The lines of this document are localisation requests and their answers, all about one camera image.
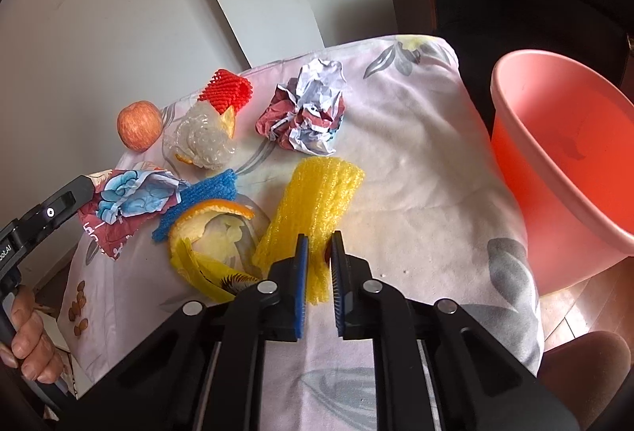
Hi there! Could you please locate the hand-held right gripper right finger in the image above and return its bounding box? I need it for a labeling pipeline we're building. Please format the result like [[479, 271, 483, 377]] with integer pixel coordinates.
[[329, 231, 580, 431]]

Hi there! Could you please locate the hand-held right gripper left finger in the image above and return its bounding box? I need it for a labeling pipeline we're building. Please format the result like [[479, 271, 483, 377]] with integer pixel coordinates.
[[57, 234, 310, 431]]

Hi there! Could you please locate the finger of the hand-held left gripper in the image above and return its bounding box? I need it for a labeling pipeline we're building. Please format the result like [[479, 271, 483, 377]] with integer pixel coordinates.
[[12, 176, 95, 254]]

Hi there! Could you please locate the blue flower print paper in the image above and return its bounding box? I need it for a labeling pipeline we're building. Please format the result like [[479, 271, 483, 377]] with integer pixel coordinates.
[[78, 167, 191, 259]]

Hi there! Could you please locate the yellow foam fruit net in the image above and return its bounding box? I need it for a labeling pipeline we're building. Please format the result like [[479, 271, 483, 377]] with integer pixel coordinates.
[[252, 156, 366, 305]]

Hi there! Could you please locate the blue foam fruit net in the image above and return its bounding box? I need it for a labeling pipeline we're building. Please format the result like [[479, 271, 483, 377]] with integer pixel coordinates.
[[151, 168, 237, 242]]

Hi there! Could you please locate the white foam fruit net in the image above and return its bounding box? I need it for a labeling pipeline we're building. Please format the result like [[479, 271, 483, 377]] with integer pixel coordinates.
[[162, 103, 239, 171]]

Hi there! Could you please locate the pink plastic bucket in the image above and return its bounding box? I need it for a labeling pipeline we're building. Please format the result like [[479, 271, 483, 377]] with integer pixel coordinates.
[[490, 49, 634, 295]]

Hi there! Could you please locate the person's left hand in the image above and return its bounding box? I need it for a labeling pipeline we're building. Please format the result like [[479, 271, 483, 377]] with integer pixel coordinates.
[[10, 286, 65, 383]]

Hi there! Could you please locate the yellow banana peel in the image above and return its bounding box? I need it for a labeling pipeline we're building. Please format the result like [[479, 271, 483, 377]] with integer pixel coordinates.
[[171, 238, 263, 303]]

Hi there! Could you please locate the red apple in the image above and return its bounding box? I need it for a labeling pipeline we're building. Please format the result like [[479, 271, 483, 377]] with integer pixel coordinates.
[[117, 100, 164, 151]]

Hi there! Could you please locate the large orange peel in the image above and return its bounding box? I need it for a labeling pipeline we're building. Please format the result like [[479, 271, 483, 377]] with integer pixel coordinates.
[[167, 199, 256, 285]]

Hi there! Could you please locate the floral bed sheet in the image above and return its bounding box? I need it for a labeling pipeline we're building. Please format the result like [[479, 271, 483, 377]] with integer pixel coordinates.
[[57, 33, 546, 431]]

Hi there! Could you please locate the large crumpled paper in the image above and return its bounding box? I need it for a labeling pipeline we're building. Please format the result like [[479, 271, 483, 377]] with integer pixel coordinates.
[[255, 58, 348, 157]]

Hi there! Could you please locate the small orange peel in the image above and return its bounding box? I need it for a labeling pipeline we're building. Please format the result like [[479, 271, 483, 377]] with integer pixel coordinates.
[[174, 106, 239, 168]]

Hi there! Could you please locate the red foam fruit net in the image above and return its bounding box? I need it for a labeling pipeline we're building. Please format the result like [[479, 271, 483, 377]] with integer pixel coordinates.
[[198, 69, 254, 121]]

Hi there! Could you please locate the person's knee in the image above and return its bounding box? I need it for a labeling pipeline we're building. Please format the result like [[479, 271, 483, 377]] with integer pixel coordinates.
[[537, 331, 632, 431]]

